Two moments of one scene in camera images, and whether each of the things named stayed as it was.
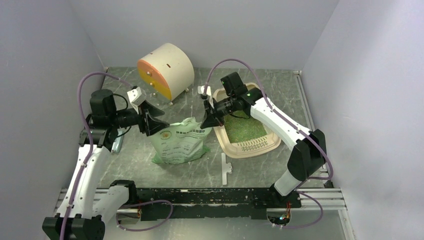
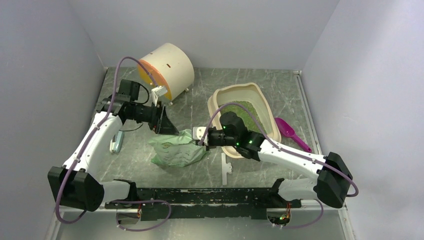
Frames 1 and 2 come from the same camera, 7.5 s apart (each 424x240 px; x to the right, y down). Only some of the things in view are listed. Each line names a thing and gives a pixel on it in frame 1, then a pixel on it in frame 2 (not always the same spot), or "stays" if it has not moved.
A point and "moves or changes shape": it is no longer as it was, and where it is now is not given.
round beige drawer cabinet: (167, 72) stays
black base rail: (172, 203) stays
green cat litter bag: (180, 142) moves or changes shape
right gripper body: (221, 108) -> (218, 138)
